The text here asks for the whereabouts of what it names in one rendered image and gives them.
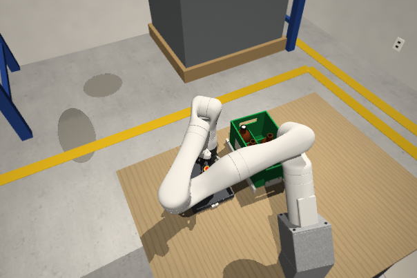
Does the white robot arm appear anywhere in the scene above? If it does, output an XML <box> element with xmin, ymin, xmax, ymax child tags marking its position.
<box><xmin>157</xmin><ymin>96</ymin><xmax>318</xmax><ymax>228</ymax></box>

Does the green divided crate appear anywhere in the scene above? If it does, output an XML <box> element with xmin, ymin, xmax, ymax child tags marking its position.
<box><xmin>229</xmin><ymin>110</ymin><xmax>284</xmax><ymax>188</ymax></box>

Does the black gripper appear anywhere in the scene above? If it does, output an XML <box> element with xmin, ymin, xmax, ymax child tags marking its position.
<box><xmin>196</xmin><ymin>146</ymin><xmax>220</xmax><ymax>172</ymax></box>

